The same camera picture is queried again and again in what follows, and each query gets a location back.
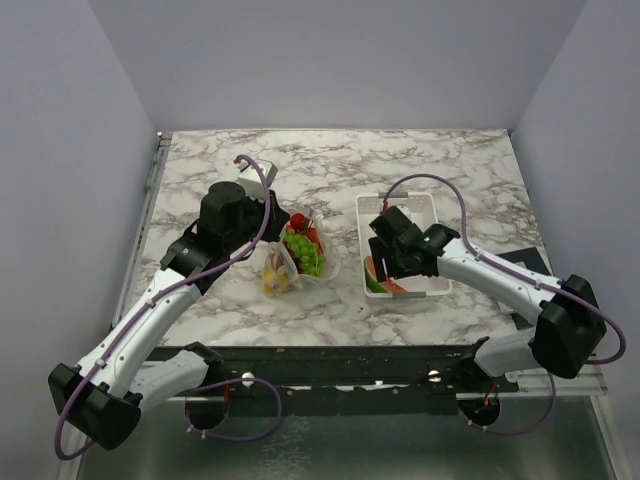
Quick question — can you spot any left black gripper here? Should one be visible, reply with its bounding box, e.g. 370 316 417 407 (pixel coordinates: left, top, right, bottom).
225 187 291 253

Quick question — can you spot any watermelon slice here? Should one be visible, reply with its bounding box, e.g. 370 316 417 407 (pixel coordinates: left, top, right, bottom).
363 256 407 294

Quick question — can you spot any green grape bunch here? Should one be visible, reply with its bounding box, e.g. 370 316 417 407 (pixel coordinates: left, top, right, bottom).
284 232 324 278

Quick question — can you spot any clear zip top bag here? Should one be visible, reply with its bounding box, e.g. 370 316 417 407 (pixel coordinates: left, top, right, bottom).
262 206 341 296

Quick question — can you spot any red strawberry pile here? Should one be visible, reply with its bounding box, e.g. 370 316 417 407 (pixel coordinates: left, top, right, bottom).
286 212 320 244

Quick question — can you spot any yellow bell pepper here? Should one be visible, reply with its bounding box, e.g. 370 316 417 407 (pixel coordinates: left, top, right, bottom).
262 270 291 296

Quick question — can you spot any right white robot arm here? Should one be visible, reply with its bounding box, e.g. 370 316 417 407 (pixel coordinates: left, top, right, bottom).
368 206 606 391

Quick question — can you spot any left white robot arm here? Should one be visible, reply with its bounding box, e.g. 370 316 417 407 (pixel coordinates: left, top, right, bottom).
48 181 289 460

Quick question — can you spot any white plastic basket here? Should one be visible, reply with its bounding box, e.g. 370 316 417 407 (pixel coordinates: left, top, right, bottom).
355 192 453 300

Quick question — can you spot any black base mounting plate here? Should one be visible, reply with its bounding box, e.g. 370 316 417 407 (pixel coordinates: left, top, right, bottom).
164 342 521 419

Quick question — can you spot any black foam pad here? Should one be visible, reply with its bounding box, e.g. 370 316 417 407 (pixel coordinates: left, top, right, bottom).
498 247 551 331

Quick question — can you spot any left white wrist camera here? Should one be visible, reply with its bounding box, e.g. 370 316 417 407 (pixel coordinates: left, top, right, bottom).
235 159 278 201

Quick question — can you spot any aluminium rail frame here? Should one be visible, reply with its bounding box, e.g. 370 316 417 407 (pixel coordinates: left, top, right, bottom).
48 155 608 450

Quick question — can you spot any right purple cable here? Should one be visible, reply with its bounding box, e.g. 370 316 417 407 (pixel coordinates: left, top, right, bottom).
382 173 627 435

